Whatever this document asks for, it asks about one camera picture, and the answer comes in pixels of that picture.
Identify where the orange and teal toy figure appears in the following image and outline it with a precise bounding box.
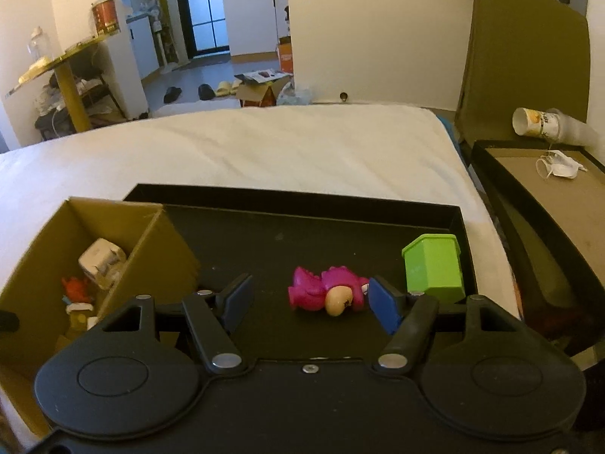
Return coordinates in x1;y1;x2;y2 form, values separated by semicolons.
60;275;95;313

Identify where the cardboard box with papers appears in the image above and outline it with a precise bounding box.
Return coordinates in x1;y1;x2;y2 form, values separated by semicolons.
234;69;290;107

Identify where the brown cardboard box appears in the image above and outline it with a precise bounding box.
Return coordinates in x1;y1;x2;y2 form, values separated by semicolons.
0;197;202;438

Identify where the crumpled plastic bag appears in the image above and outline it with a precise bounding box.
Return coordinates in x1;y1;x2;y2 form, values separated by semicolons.
276;82;313;106

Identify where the dark-framed nightstand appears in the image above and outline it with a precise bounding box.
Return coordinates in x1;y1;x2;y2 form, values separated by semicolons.
472;139;605;356

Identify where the white kitchen cabinet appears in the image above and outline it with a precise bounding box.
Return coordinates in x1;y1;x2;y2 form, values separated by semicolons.
221;0;289;63

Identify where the cluttered black shelf rack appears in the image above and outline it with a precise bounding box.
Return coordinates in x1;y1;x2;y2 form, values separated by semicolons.
33;73;127;141

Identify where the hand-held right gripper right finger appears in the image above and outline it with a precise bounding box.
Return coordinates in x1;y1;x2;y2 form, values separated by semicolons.
368;276;524;374

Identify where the white cube toy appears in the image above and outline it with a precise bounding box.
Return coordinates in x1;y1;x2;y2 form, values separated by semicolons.
78;238;128;289

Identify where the orange carton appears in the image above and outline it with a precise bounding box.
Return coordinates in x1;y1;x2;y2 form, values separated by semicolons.
277;36;295;75

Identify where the green plastic box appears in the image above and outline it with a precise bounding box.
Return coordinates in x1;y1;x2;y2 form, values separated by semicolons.
401;233;464;304

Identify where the dark glass door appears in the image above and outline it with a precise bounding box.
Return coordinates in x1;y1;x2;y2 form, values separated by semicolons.
172;0;231;56

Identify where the clear glass jar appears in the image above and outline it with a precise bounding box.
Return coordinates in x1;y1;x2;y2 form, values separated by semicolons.
28;25;51;60

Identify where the pink-haired toy figure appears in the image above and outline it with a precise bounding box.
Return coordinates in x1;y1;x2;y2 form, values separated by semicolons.
288;265;371;318

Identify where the white standing fan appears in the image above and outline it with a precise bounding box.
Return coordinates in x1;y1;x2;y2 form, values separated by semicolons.
141;2;179;75

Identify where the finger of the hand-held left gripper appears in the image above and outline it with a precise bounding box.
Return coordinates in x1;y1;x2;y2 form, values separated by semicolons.
0;309;21;336

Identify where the yellow round table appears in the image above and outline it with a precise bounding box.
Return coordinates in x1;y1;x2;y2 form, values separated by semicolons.
5;33;120;134

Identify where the red tin can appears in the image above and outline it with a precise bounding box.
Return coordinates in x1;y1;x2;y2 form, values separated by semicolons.
91;0;120;37

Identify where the white face mask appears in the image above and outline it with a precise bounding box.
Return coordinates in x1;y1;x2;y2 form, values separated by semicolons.
535;149;589;181

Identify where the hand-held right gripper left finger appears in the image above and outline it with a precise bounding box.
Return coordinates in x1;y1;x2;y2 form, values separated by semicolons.
98;273;255;374

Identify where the black shallow tray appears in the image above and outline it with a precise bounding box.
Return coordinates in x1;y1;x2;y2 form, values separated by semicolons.
122;182;478;361

